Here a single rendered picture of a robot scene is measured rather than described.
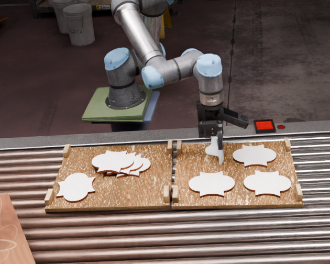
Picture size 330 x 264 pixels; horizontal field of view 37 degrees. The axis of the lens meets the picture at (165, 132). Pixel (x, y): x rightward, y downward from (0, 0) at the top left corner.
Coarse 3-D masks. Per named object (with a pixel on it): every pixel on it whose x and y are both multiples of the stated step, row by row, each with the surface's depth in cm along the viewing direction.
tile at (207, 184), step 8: (200, 176) 169; (208, 176) 168; (216, 176) 168; (224, 176) 168; (192, 184) 165; (200, 184) 165; (208, 184) 165; (216, 184) 164; (224, 184) 164; (232, 184) 164; (200, 192) 162; (208, 192) 161; (216, 192) 161; (224, 192) 162
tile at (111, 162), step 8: (112, 152) 181; (120, 152) 181; (96, 160) 178; (104, 160) 178; (112, 160) 177; (120, 160) 177; (128, 160) 176; (96, 168) 175; (104, 168) 174; (112, 168) 173; (120, 168) 173
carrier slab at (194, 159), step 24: (192, 144) 187; (240, 144) 185; (264, 144) 183; (192, 168) 175; (216, 168) 173; (240, 168) 172; (264, 168) 171; (288, 168) 170; (192, 192) 164; (240, 192) 162; (288, 192) 160
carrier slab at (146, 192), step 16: (64, 160) 185; (80, 160) 184; (160, 160) 180; (64, 176) 177; (96, 176) 175; (112, 176) 174; (144, 176) 173; (160, 176) 172; (96, 192) 168; (112, 192) 167; (128, 192) 166; (144, 192) 165; (160, 192) 165; (48, 208) 163; (64, 208) 162; (80, 208) 162; (96, 208) 161; (112, 208) 161; (128, 208) 161; (144, 208) 160; (160, 208) 160
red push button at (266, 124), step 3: (258, 123) 197; (261, 123) 197; (264, 123) 197; (267, 123) 197; (270, 123) 196; (258, 126) 195; (261, 126) 195; (264, 126) 195; (267, 126) 195; (270, 126) 194
